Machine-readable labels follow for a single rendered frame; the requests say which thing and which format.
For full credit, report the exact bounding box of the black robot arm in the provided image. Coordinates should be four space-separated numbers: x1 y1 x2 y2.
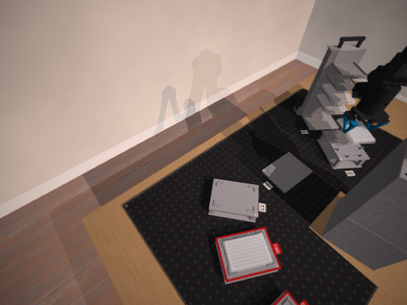
352 46 407 112

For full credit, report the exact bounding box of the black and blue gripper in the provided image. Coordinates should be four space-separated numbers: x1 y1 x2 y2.
343 96 390 133

